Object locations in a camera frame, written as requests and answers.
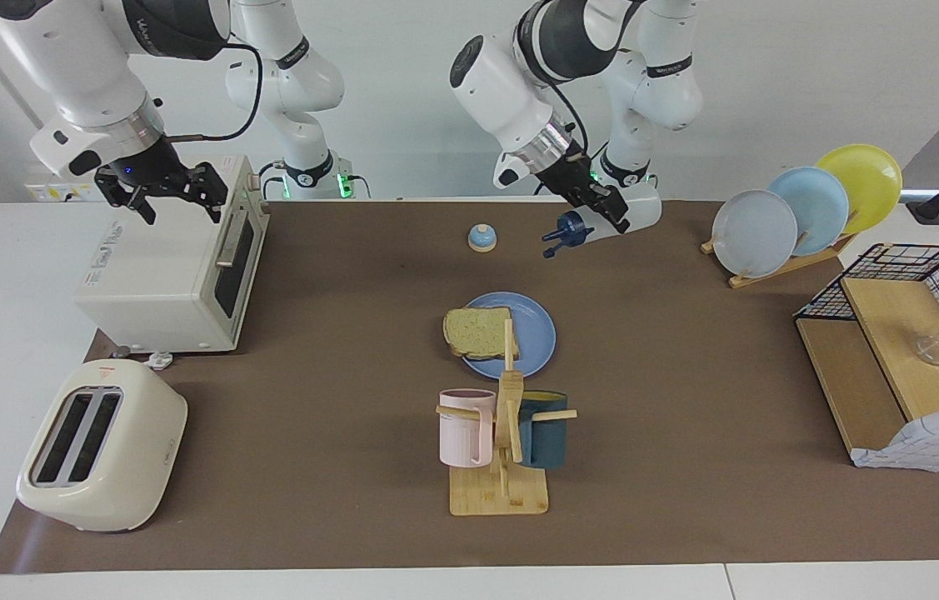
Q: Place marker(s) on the wooden plate rack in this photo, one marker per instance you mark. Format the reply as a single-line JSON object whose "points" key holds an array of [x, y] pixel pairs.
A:
{"points": [[777, 271]]}

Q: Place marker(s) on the translucent squeeze bottle blue cap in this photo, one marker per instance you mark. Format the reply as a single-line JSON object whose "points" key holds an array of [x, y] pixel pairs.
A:
{"points": [[644, 212]]}

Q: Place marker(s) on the dark teal mug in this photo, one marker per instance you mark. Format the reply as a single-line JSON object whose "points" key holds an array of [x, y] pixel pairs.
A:
{"points": [[544, 437]]}

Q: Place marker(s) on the brown table mat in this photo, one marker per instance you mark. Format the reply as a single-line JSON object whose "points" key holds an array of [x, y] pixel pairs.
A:
{"points": [[311, 417]]}

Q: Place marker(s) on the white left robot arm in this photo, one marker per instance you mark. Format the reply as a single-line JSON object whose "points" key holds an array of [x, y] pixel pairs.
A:
{"points": [[502, 83]]}

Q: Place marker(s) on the white checked cloth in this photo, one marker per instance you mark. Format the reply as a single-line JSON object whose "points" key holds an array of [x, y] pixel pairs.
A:
{"points": [[927, 442]]}

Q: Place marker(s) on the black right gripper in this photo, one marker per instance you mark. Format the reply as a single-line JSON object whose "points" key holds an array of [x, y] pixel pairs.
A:
{"points": [[144, 171]]}

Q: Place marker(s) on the white toaster oven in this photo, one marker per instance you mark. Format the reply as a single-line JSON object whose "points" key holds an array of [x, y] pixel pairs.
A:
{"points": [[161, 275]]}

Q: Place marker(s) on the clear glass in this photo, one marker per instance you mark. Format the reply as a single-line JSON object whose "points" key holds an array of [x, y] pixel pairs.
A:
{"points": [[931, 350]]}

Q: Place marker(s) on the light blue plate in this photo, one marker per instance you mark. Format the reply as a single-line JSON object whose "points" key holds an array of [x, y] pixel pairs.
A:
{"points": [[815, 208]]}

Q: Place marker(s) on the white wall power strip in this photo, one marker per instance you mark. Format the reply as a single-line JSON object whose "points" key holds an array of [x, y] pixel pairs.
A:
{"points": [[48, 190]]}

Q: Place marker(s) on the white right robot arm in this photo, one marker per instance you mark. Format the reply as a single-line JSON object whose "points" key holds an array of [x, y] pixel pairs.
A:
{"points": [[77, 67]]}

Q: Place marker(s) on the cream two-slot toaster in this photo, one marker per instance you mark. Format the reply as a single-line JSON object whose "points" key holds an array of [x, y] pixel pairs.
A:
{"points": [[127, 450]]}

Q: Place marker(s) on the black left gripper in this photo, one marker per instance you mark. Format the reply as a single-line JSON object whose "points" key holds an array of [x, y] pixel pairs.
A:
{"points": [[569, 179]]}

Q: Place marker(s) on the pink mug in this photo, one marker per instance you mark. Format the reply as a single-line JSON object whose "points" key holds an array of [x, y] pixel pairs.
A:
{"points": [[461, 433]]}

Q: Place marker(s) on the wooden mug tree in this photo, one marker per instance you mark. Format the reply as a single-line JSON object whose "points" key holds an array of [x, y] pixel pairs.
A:
{"points": [[498, 496]]}

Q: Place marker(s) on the yellow plate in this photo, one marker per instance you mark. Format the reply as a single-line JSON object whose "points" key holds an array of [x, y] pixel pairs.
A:
{"points": [[865, 183]]}

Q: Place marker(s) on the small blue dome bell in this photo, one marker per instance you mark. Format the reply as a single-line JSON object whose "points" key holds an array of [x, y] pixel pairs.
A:
{"points": [[482, 240]]}

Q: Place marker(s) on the pale grey plate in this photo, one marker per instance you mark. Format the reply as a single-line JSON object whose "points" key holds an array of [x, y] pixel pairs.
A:
{"points": [[752, 233]]}

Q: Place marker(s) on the toasted bread slice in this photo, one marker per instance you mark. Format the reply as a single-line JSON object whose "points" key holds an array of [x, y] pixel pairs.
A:
{"points": [[477, 333]]}

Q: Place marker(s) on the blue round plate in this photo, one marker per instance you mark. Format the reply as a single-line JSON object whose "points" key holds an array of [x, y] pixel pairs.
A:
{"points": [[536, 333]]}

